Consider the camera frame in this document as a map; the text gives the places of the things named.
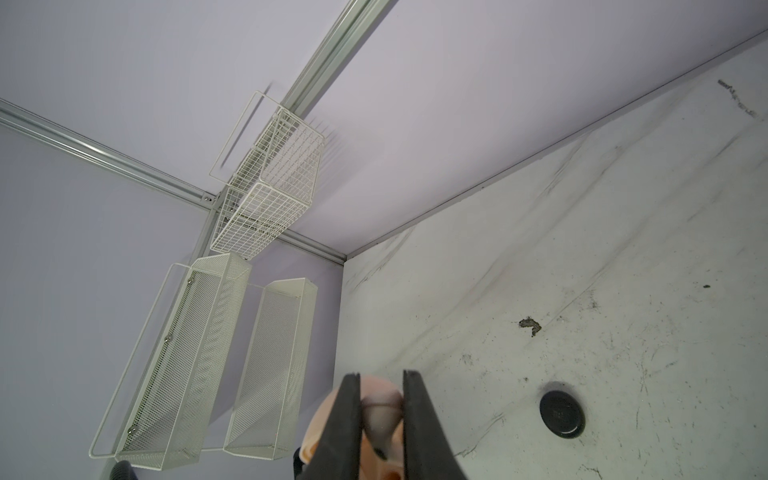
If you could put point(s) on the pink earbud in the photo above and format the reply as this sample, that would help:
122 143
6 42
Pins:
381 419

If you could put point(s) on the aluminium frame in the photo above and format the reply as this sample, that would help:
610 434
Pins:
160 81

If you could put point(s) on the white wire basket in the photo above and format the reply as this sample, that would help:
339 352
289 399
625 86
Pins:
268 166

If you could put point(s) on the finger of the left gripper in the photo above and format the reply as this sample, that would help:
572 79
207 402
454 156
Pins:
122 470

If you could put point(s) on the lower white mesh shelf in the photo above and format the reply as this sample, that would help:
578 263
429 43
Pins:
265 415

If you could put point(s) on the black earbud charging case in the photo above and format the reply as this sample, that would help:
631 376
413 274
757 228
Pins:
562 414

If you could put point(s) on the white mesh shelf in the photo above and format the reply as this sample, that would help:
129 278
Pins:
265 415
158 415

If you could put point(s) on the small dark debris piece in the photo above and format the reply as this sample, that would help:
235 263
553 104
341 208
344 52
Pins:
531 324

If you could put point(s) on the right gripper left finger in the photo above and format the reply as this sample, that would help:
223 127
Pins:
337 456

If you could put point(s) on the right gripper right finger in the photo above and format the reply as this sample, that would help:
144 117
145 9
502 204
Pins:
427 453

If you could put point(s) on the upper white mesh shelf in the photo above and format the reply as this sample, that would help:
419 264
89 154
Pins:
158 415

